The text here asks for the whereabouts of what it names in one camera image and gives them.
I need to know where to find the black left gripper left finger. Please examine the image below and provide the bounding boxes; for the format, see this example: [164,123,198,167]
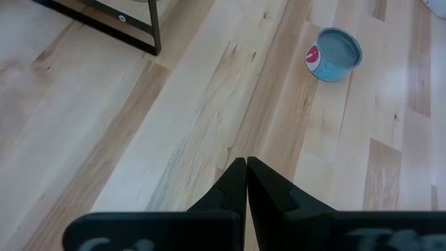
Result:
[187,157,247,213]

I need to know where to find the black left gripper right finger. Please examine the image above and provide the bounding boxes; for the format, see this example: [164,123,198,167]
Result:
[247,156,337,213]

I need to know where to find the low teal can white lines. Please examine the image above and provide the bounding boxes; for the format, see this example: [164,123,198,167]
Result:
[305,26,363,84]

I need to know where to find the wooden shelf black metal frame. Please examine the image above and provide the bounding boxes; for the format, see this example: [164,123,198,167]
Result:
[33,0,162,57]

